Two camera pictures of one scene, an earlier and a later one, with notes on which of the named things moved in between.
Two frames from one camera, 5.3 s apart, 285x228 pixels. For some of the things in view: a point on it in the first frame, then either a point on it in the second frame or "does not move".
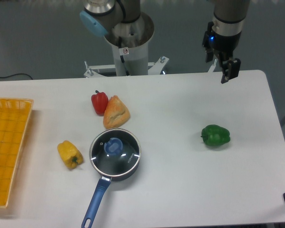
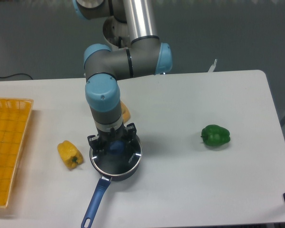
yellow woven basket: [9, 120] does not move
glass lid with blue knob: [114, 152] does not move
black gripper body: [223, 45] to [106, 137]
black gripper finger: [209, 56] to [131, 131]
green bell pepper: [213, 135] does not move
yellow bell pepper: [70, 155] does not move
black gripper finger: [231, 70] to [94, 141]
